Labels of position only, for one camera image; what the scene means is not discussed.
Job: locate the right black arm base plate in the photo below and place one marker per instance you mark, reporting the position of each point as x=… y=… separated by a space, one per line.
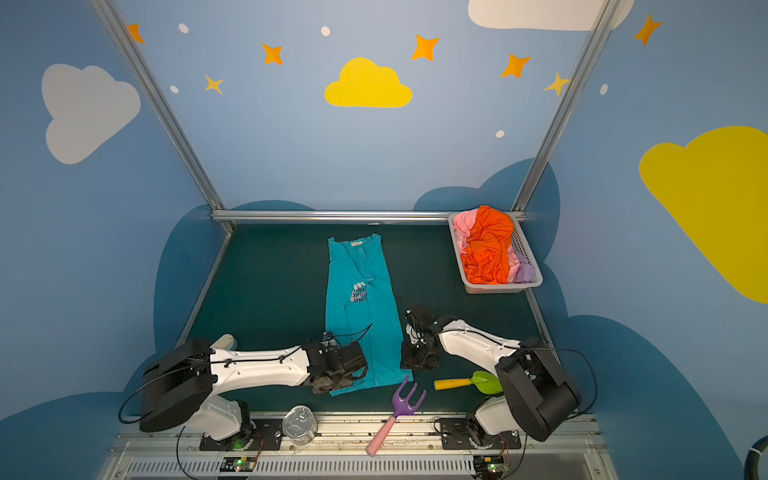
x=465 y=434

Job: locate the teal printed t shirt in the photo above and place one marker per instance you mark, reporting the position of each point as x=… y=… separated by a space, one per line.
x=361 y=306

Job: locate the orange t shirt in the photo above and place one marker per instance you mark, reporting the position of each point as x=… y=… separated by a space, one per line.
x=489 y=246

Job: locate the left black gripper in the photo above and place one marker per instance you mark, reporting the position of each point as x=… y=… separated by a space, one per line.
x=352 y=363

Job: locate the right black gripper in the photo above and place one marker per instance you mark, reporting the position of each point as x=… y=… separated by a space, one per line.
x=417 y=346

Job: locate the white plastic laundry basket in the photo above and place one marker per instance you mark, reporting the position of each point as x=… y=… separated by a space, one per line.
x=489 y=246

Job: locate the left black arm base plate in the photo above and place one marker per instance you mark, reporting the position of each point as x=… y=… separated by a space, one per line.
x=267 y=435

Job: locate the right aluminium frame post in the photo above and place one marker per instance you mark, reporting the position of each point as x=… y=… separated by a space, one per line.
x=580 y=74

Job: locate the silver tin can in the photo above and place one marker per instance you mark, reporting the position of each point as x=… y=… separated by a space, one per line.
x=300 y=425

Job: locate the right green circuit board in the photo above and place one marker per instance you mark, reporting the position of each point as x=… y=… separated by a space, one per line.
x=488 y=468

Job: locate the aluminium frame post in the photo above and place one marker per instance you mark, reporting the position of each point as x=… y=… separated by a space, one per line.
x=113 y=22
x=580 y=74

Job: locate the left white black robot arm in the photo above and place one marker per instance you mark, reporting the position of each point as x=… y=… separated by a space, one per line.
x=186 y=387

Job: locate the grey white stapler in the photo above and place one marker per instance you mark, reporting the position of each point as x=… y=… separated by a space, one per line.
x=225 y=342

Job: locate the purple pink toy rake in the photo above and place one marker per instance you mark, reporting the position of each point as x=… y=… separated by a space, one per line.
x=402 y=406

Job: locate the left green circuit board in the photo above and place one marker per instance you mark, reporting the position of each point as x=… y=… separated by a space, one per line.
x=238 y=465

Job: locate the horizontal aluminium frame bar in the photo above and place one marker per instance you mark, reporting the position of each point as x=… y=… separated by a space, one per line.
x=329 y=217

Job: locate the green yellow toy trowel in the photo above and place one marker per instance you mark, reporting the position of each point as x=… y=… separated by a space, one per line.
x=485 y=382

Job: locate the lilac t shirt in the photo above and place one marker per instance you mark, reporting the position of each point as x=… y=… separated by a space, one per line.
x=526 y=273

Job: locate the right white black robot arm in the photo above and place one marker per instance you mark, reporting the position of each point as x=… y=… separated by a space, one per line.
x=537 y=395

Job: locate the green circuit board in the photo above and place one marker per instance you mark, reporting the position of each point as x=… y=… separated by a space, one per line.
x=488 y=468
x=238 y=465

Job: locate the left aluminium frame post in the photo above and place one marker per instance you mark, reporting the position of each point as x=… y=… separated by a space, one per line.
x=113 y=22

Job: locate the front aluminium rail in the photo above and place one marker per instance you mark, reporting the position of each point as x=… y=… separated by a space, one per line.
x=412 y=450

